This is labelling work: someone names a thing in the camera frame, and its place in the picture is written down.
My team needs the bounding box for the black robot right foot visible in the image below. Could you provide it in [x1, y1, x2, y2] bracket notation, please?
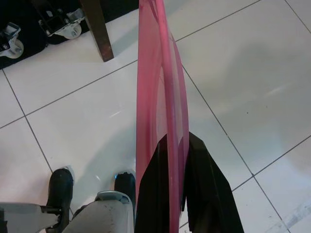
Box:
[113, 169, 137, 202]

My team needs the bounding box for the white swivel caster wheel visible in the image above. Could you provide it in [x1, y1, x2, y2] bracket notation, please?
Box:
[0, 22, 25, 59]
[65, 4, 83, 40]

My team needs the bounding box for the red round plate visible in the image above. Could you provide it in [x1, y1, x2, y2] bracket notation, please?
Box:
[135, 0, 190, 233]

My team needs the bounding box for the grey robot right leg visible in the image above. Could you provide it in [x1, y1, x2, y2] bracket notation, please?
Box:
[64, 190, 136, 233]

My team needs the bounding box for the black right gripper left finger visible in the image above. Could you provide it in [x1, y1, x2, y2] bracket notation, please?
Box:
[135, 135, 171, 233]

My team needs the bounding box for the dark wooden table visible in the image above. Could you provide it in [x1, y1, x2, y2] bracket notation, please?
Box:
[80, 0, 115, 63]

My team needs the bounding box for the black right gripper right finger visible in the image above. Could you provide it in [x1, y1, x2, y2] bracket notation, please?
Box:
[181, 132, 245, 233]

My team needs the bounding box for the black floor mat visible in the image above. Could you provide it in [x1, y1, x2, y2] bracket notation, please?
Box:
[0, 0, 98, 71]

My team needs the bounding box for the black robot left foot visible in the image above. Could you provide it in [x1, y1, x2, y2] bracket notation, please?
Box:
[45, 167, 74, 230]

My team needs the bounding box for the grey robot left leg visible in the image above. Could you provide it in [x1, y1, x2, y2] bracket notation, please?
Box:
[0, 201, 64, 233]

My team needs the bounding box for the grey robot leg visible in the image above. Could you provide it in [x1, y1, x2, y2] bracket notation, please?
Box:
[0, 201, 64, 233]
[64, 190, 136, 233]

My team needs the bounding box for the black robot foot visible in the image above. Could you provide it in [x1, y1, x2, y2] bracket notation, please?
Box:
[113, 169, 137, 202]
[45, 167, 74, 230]

